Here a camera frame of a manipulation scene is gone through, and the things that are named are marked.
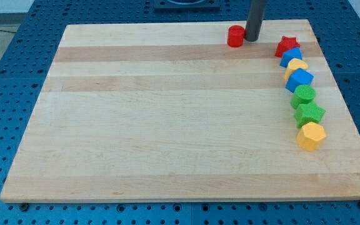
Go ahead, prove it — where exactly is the red star block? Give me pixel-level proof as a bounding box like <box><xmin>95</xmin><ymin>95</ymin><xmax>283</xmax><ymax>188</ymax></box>
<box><xmin>275</xmin><ymin>36</ymin><xmax>300</xmax><ymax>58</ymax></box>

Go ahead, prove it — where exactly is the green star block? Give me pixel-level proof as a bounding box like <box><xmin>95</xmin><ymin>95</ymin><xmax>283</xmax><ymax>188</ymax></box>
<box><xmin>294</xmin><ymin>101</ymin><xmax>326</xmax><ymax>128</ymax></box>

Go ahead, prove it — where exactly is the blue triangle block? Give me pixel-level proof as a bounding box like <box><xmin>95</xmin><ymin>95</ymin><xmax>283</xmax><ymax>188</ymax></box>
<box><xmin>279</xmin><ymin>47</ymin><xmax>303</xmax><ymax>68</ymax></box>

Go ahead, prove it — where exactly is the light wooden board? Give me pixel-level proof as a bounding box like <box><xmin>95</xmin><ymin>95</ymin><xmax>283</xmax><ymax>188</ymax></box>
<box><xmin>0</xmin><ymin>19</ymin><xmax>360</xmax><ymax>203</ymax></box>

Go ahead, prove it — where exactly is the red cylinder block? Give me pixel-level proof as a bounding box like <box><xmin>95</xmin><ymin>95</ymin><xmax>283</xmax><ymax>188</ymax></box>
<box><xmin>227</xmin><ymin>25</ymin><xmax>245</xmax><ymax>48</ymax></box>

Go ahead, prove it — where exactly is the yellow heart block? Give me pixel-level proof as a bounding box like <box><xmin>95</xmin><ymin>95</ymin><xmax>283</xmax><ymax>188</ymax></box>
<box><xmin>284</xmin><ymin>58</ymin><xmax>309</xmax><ymax>82</ymax></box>

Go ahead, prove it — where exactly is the green cylinder block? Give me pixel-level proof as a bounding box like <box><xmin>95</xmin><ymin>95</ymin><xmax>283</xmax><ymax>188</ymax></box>
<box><xmin>290</xmin><ymin>84</ymin><xmax>316</xmax><ymax>109</ymax></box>

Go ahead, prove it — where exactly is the blue cube block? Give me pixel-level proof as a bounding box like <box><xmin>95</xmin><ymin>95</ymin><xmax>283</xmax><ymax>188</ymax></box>
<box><xmin>285</xmin><ymin>69</ymin><xmax>314</xmax><ymax>93</ymax></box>

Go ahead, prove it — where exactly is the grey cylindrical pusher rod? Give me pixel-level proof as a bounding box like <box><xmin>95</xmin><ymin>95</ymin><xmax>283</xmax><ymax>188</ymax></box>
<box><xmin>244</xmin><ymin>0</ymin><xmax>268</xmax><ymax>42</ymax></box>

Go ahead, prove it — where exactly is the yellow hexagon block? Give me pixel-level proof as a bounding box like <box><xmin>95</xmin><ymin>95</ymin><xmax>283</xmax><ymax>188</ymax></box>
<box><xmin>296</xmin><ymin>122</ymin><xmax>326</xmax><ymax>151</ymax></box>

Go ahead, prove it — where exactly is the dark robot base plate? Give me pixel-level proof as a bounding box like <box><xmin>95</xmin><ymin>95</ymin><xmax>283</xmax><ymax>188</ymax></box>
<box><xmin>153</xmin><ymin>0</ymin><xmax>221</xmax><ymax>10</ymax></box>

